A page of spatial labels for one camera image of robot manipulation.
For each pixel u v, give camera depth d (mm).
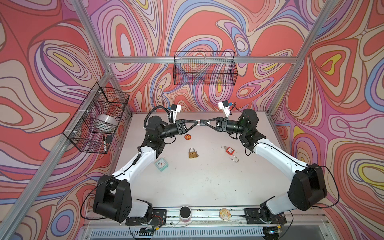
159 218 721
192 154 952
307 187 424
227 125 638
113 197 418
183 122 656
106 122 702
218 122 647
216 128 660
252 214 735
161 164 892
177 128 628
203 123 676
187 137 1044
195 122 678
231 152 957
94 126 722
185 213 708
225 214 747
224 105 662
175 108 664
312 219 762
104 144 718
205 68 962
